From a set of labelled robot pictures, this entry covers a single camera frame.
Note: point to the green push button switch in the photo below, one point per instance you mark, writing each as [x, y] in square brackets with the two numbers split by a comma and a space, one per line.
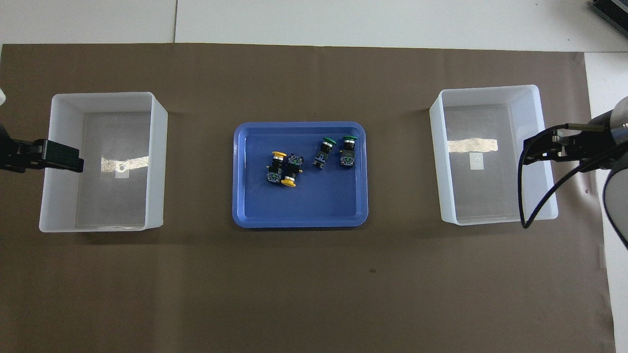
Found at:
[325, 149]
[349, 152]

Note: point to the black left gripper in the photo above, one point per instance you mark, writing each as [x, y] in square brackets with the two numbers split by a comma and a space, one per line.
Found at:
[19, 154]

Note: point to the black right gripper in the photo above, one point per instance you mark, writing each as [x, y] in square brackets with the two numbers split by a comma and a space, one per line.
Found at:
[588, 149]

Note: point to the blue plastic tray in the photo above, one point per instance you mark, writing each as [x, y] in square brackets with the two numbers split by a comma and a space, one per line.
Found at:
[314, 206]

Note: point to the yellow push button switch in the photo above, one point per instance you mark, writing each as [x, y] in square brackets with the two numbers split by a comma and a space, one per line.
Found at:
[292, 171]
[275, 169]

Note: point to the translucent white plastic box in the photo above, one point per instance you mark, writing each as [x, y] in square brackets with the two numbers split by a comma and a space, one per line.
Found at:
[157, 147]
[490, 196]

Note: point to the white sticker label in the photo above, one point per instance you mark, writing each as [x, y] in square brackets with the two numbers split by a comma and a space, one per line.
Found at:
[122, 170]
[477, 162]

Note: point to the brown paper table mat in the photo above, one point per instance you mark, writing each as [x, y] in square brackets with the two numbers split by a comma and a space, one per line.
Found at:
[314, 294]

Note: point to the dark grey ribbed device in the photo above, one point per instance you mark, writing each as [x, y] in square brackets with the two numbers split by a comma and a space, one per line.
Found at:
[613, 12]

